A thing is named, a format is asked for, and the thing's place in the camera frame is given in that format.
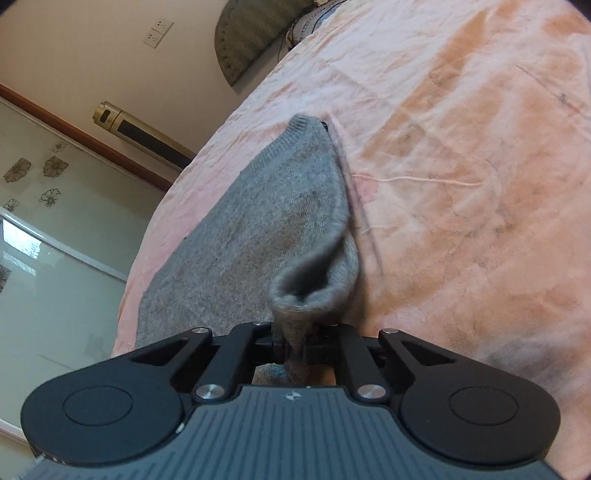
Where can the flower-decal sliding wardrobe door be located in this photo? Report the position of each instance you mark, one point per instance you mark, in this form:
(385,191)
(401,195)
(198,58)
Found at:
(60,300)

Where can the loose pink thread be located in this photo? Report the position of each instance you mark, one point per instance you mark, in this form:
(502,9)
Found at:
(415,179)

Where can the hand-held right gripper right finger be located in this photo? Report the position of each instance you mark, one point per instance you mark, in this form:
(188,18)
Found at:
(352,357)

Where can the gold tower fan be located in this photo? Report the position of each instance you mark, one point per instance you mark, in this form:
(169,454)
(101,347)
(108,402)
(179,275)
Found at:
(138,134)

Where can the brown wooden door frame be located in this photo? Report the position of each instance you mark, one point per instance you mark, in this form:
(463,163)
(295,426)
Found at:
(92,142)

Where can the pink bed sheet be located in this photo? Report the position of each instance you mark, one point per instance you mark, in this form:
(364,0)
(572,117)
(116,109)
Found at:
(461,194)

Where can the grey navy-sleeved knit sweater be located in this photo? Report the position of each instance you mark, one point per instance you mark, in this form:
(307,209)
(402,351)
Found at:
(286,207)

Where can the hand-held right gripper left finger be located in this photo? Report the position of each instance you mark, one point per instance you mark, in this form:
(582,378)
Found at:
(240,353)

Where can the white wall socket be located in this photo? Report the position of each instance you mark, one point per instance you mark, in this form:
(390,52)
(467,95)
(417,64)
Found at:
(157,33)

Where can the olive padded headboard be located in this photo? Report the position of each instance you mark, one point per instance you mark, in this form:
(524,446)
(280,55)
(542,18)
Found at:
(249,41)

